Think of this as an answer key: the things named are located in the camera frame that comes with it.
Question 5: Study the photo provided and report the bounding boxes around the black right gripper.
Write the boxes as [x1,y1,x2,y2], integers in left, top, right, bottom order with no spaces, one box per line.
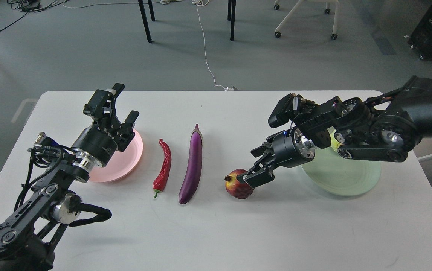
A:
[236,129,316,188]

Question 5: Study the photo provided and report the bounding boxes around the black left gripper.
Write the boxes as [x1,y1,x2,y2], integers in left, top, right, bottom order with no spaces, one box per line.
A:
[72,84,140,168]

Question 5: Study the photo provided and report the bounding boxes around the red pomegranate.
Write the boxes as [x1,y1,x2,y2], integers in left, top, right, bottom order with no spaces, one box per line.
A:
[224,169,254,199]

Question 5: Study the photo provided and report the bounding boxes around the purple eggplant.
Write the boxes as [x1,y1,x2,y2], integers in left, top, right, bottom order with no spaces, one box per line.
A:
[179,124,203,204]

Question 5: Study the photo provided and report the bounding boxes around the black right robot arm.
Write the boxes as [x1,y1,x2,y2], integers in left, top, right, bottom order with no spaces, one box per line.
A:
[237,76,432,188]

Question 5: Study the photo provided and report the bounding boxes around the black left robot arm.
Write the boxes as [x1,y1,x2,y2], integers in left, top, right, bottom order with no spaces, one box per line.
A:
[0,84,139,271]

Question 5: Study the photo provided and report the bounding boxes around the pink plate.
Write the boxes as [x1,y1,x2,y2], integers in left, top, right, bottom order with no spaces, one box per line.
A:
[89,130,143,183]

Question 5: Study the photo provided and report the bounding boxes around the red chili pepper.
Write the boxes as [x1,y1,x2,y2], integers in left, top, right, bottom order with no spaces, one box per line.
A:
[153,139,172,199]

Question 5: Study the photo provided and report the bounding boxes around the green plate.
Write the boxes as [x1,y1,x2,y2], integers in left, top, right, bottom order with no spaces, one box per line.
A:
[302,146,381,196]

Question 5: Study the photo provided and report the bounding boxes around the white office chair base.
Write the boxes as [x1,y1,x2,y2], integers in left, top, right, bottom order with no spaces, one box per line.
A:
[274,0,341,41]

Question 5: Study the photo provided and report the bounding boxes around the black table legs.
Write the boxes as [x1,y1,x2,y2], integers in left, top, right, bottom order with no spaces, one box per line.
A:
[137,0,237,43]

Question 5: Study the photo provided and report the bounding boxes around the black floor cables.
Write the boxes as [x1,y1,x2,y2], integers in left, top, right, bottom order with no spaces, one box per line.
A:
[0,0,69,45]

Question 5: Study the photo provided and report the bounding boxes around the white cable on floor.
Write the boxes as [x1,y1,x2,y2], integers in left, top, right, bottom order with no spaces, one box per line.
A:
[192,0,234,91]

